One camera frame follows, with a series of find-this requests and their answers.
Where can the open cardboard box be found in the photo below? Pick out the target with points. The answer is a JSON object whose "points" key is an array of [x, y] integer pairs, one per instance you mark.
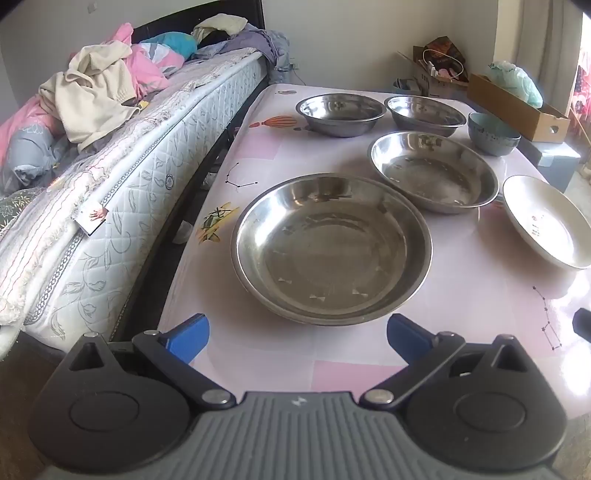
{"points": [[438, 88]]}

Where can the cream cloth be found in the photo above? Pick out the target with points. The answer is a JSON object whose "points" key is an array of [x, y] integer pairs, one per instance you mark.
{"points": [[221, 23]]}

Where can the long cardboard box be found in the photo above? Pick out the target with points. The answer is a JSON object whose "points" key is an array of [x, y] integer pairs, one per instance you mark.
{"points": [[521, 115]]}

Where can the white quilted mattress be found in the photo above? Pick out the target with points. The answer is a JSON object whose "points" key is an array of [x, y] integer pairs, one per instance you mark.
{"points": [[138, 175]]}

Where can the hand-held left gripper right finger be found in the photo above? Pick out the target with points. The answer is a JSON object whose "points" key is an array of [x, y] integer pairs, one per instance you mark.
{"points": [[408, 339]]}

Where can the lavender sheet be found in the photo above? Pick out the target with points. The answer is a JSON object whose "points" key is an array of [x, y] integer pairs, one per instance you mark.
{"points": [[244, 41]]}

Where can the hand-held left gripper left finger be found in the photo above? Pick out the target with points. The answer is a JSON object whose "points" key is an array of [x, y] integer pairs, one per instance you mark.
{"points": [[187, 339]]}

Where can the teal ceramic bowl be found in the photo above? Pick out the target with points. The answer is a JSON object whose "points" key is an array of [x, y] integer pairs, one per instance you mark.
{"points": [[491, 138]]}

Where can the dark printed paper bag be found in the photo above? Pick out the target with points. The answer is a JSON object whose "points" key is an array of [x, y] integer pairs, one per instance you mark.
{"points": [[443, 50]]}

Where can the dark grey box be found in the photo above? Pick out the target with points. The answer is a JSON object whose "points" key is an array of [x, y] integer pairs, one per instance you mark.
{"points": [[554, 161]]}

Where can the white ceramic plate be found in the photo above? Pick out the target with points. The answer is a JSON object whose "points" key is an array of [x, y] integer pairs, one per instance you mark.
{"points": [[545, 221]]}

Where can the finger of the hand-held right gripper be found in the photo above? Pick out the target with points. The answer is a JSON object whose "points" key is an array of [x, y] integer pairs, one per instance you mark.
{"points": [[583, 325]]}

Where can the green leaf pattern cloth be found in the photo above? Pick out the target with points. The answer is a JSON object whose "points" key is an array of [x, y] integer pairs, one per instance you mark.
{"points": [[21, 212]]}

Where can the green plastic bag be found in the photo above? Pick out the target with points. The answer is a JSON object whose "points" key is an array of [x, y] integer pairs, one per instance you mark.
{"points": [[521, 83]]}

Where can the steel bowl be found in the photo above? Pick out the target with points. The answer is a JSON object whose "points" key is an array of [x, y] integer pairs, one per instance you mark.
{"points": [[339, 115], [425, 117]]}

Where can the pile of clothes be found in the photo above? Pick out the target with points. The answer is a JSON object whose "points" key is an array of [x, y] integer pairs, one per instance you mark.
{"points": [[150, 62]]}

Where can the medium steel basin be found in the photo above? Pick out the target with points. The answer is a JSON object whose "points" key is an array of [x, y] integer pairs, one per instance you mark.
{"points": [[429, 173]]}

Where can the pink printed tablecloth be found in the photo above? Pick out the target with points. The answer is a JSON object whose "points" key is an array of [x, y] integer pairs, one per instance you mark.
{"points": [[461, 286]]}

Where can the beige garment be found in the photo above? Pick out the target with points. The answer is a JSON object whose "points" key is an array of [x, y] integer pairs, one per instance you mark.
{"points": [[92, 92]]}

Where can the black headboard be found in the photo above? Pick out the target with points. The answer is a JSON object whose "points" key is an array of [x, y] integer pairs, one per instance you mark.
{"points": [[249, 14]]}

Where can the blue-grey garment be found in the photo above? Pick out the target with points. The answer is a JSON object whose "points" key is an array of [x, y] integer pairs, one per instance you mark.
{"points": [[279, 50]]}

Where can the white mattress tag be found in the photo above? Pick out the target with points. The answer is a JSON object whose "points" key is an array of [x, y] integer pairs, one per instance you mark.
{"points": [[92, 219]]}

